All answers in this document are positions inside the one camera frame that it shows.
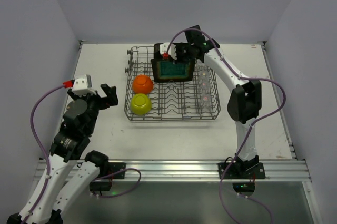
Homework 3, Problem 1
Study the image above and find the orange bowl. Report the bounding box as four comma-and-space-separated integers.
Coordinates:
132, 75, 153, 94

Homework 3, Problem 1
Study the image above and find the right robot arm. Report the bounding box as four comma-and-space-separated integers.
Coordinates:
180, 26, 262, 179

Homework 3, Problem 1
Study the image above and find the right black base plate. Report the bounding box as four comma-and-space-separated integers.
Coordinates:
223, 155, 266, 179

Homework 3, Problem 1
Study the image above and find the clear glass cup far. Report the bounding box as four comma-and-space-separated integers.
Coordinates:
196, 61, 208, 71

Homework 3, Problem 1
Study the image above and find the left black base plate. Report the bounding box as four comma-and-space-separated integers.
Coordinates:
107, 162, 126, 180

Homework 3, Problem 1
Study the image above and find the teal glazed square plate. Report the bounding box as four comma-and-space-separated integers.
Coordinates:
151, 59, 195, 83

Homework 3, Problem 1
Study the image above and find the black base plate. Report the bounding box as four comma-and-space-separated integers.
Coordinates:
107, 162, 126, 180
223, 155, 266, 179

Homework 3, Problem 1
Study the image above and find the clear glass cup near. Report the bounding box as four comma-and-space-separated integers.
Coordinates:
199, 93, 212, 112

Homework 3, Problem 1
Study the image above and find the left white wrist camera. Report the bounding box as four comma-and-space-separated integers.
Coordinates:
71, 74, 95, 96

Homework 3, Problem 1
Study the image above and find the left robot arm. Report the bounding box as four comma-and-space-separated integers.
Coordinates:
7, 80, 118, 223

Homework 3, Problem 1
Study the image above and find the clear glass cup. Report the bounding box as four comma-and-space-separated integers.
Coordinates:
199, 93, 212, 112
198, 71, 210, 82
199, 81, 211, 94
196, 61, 208, 71

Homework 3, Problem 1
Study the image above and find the black floral square plate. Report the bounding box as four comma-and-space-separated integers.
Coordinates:
153, 43, 185, 60

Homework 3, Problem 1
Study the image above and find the grey wire dish rack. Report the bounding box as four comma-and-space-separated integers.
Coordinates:
124, 46, 221, 122

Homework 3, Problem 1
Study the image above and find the aluminium mounting rail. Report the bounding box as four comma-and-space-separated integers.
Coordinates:
33, 158, 311, 182

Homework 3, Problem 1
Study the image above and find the yellow-green bowl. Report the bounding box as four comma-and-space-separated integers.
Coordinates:
130, 93, 152, 115

